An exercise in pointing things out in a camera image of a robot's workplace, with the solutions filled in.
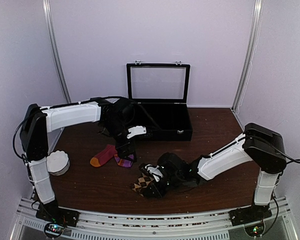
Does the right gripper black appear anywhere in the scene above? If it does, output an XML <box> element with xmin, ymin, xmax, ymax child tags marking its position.
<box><xmin>145</xmin><ymin>175</ymin><xmax>184</xmax><ymax>202</ymax></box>

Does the aluminium corner post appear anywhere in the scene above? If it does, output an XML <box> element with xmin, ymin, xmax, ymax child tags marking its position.
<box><xmin>42</xmin><ymin>0</ymin><xmax>72</xmax><ymax>104</ymax></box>
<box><xmin>231</xmin><ymin>0</ymin><xmax>264</xmax><ymax>113</ymax></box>

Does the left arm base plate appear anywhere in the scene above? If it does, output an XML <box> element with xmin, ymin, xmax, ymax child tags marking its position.
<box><xmin>35</xmin><ymin>201</ymin><xmax>80</xmax><ymax>227</ymax></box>

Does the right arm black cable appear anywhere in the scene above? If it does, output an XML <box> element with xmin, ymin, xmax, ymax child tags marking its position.
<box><xmin>189</xmin><ymin>139</ymin><xmax>300</xmax><ymax>171</ymax></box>

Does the aluminium front rail frame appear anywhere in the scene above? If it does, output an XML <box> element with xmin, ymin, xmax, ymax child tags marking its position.
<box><xmin>8</xmin><ymin>196</ymin><xmax>300</xmax><ymax>240</ymax></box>

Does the right aluminium corner post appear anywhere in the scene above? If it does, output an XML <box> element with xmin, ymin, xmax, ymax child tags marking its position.
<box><xmin>231</xmin><ymin>0</ymin><xmax>264</xmax><ymax>113</ymax></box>

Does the white fluted dish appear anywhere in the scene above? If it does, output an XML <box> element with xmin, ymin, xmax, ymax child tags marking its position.
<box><xmin>47</xmin><ymin>150</ymin><xmax>70</xmax><ymax>176</ymax></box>

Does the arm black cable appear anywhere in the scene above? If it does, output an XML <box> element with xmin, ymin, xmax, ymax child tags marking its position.
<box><xmin>189</xmin><ymin>139</ymin><xmax>300</xmax><ymax>171</ymax></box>
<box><xmin>97</xmin><ymin>96</ymin><xmax>163</xmax><ymax>131</ymax></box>

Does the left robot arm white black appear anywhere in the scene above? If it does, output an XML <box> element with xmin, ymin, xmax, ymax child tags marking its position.
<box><xmin>13</xmin><ymin>96</ymin><xmax>136</xmax><ymax>222</ymax></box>

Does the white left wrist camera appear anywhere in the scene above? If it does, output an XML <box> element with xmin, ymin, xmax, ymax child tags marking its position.
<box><xmin>127</xmin><ymin>125</ymin><xmax>147</xmax><ymax>139</ymax></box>

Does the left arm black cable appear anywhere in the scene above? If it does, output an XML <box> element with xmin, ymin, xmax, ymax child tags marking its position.
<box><xmin>97</xmin><ymin>96</ymin><xmax>163</xmax><ymax>131</ymax></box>

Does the maroon orange-toed sock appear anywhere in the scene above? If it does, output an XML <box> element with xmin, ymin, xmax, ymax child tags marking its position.
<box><xmin>90</xmin><ymin>144</ymin><xmax>117</xmax><ymax>168</ymax></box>

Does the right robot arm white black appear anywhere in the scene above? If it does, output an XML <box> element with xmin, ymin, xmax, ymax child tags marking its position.
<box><xmin>131</xmin><ymin>122</ymin><xmax>287</xmax><ymax>221</ymax></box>

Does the left aluminium corner post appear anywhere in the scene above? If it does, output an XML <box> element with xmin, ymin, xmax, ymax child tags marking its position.
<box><xmin>42</xmin><ymin>0</ymin><xmax>72</xmax><ymax>104</ymax></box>

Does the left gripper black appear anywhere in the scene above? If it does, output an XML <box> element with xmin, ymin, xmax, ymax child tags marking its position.
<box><xmin>102</xmin><ymin>118</ymin><xmax>138</xmax><ymax>163</ymax></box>

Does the purple orange striped sock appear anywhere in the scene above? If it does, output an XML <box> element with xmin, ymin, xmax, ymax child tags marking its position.
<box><xmin>113</xmin><ymin>154</ymin><xmax>133</xmax><ymax>168</ymax></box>

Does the black display case glass lid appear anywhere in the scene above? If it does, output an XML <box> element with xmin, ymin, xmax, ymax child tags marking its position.
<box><xmin>126</xmin><ymin>62</ymin><xmax>193</xmax><ymax>142</ymax></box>

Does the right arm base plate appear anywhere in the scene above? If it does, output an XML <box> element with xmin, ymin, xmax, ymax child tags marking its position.
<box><xmin>228</xmin><ymin>201</ymin><xmax>272</xmax><ymax>226</ymax></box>

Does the black tan argyle sock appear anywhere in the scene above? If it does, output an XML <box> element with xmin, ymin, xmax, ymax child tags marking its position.
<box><xmin>129</xmin><ymin>173</ymin><xmax>155</xmax><ymax>197</ymax></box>

